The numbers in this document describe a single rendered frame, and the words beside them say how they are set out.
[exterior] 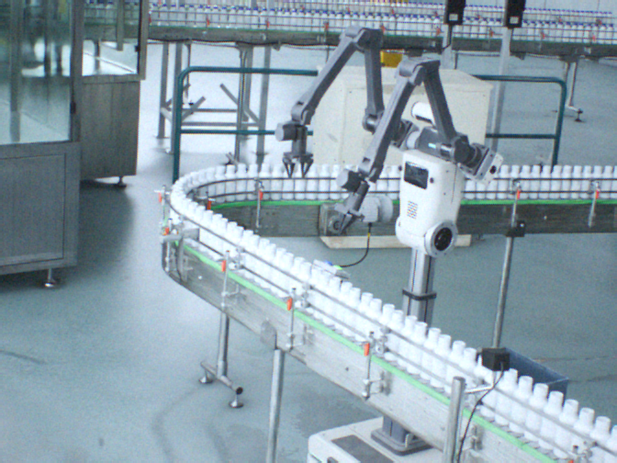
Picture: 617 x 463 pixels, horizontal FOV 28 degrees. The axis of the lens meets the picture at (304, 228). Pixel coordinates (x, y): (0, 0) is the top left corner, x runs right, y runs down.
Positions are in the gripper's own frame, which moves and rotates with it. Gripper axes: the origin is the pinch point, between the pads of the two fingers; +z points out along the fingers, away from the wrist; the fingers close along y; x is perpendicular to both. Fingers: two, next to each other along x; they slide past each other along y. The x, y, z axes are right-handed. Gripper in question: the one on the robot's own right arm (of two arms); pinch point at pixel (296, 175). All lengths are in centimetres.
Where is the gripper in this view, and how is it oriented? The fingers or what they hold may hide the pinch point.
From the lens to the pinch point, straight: 469.7
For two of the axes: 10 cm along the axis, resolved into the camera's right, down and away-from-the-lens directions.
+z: -0.8, 9.5, 2.9
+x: 5.7, 2.8, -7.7
